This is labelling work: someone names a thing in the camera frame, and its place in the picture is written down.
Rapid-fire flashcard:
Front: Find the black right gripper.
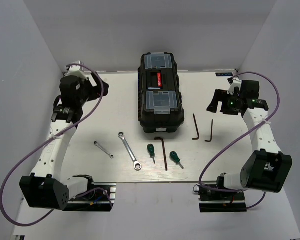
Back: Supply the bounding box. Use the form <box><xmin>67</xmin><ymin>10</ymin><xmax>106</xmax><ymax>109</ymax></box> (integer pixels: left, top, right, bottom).
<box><xmin>206</xmin><ymin>89</ymin><xmax>243</xmax><ymax>116</ymax></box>

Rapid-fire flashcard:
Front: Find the black plastic toolbox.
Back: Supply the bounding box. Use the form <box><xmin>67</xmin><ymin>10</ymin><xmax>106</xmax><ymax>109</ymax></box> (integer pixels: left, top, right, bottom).
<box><xmin>138</xmin><ymin>52</ymin><xmax>185</xmax><ymax>134</ymax></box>

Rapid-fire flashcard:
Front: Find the small silver ratchet wrench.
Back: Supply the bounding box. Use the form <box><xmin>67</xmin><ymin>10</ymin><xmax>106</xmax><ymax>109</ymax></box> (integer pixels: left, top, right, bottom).
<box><xmin>93</xmin><ymin>141</ymin><xmax>114</xmax><ymax>159</ymax></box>

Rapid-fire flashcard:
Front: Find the long brown hex key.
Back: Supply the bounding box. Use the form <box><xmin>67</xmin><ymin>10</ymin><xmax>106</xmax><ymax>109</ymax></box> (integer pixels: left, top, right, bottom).
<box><xmin>154</xmin><ymin>137</ymin><xmax>168</xmax><ymax>172</ymax></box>

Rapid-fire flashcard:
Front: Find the green screwdriver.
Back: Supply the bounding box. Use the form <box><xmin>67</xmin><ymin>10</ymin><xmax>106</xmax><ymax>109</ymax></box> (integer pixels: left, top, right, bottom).
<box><xmin>169</xmin><ymin>151</ymin><xmax>184</xmax><ymax>170</ymax></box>
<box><xmin>147</xmin><ymin>144</ymin><xmax>156</xmax><ymax>164</ymax></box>

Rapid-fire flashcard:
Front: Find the large silver ratchet wrench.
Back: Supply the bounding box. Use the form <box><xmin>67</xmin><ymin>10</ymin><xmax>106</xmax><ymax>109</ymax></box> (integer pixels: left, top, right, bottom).
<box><xmin>118</xmin><ymin>132</ymin><xmax>142</xmax><ymax>171</ymax></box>

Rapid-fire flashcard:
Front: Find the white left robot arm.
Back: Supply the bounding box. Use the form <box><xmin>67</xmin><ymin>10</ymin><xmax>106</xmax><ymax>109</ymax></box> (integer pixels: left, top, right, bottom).
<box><xmin>19</xmin><ymin>61</ymin><xmax>109</xmax><ymax>210</ymax></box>

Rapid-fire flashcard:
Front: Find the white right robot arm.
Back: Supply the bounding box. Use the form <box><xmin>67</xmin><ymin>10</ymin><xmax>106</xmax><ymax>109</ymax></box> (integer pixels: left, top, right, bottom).
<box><xmin>207</xmin><ymin>79</ymin><xmax>293</xmax><ymax>200</ymax></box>

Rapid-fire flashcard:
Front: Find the blue label sticker right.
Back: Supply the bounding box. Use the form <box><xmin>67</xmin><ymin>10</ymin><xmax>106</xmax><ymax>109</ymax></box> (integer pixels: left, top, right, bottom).
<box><xmin>215</xmin><ymin>72</ymin><xmax>234</xmax><ymax>77</ymax></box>

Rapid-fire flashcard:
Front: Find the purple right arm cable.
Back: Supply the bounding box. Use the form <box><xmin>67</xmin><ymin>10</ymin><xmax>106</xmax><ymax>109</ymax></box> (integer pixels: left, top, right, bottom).
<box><xmin>198</xmin><ymin>71</ymin><xmax>282</xmax><ymax>210</ymax></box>

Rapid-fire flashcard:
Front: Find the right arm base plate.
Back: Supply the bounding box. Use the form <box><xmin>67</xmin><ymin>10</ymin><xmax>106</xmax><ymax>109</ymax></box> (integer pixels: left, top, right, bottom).
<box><xmin>193</xmin><ymin>184</ymin><xmax>247</xmax><ymax>213</ymax></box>

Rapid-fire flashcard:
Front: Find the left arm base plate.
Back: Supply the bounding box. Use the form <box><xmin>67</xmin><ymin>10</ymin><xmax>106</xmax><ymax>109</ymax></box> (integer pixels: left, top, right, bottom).
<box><xmin>63</xmin><ymin>183</ymin><xmax>117</xmax><ymax>212</ymax></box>

